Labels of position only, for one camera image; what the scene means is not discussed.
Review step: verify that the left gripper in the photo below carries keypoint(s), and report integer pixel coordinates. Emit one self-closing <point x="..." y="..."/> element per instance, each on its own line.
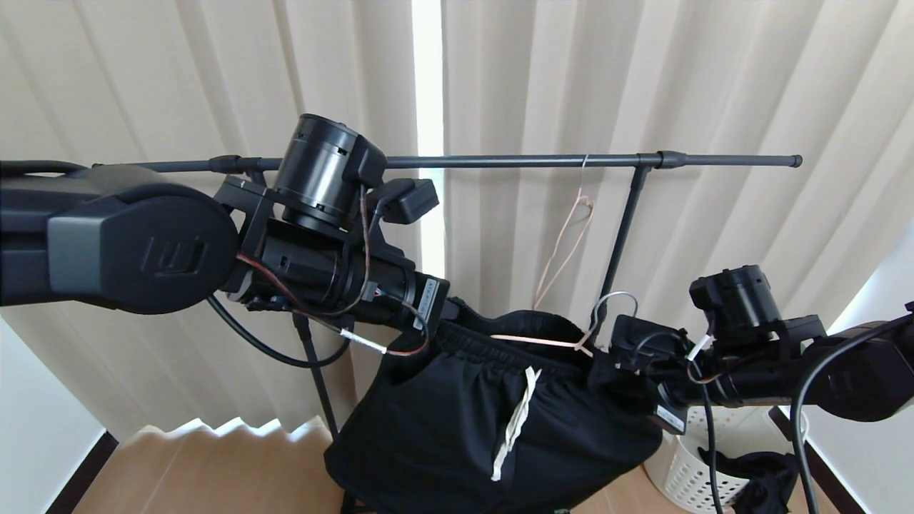
<point x="335" y="278"/>

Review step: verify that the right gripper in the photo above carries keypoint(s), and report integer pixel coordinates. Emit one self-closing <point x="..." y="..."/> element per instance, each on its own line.
<point x="707" y="392"/>

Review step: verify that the black shorts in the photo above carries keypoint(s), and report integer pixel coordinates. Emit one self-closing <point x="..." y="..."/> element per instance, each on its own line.
<point x="443" y="428"/>

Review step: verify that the pink clothes hanger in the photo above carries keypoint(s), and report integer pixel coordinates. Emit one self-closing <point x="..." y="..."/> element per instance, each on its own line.
<point x="528" y="340"/>
<point x="580" y="198"/>

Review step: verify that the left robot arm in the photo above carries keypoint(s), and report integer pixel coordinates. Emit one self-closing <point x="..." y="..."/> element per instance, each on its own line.
<point x="128" y="243"/>

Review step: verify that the white laundry basket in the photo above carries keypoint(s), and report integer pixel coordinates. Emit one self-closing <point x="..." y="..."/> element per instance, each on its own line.
<point x="678" y="464"/>

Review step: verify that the black clothes rack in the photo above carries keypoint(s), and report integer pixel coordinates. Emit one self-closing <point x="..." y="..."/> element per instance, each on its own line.
<point x="535" y="161"/>

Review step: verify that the black garment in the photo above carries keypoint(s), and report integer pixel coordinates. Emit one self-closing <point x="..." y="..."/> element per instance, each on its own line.
<point x="764" y="471"/>

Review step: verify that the beige curtain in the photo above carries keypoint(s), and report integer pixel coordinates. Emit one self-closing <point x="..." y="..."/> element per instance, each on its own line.
<point x="178" y="71"/>
<point x="785" y="71"/>

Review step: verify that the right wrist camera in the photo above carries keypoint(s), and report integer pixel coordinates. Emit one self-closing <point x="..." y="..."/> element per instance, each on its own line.
<point x="643" y="339"/>

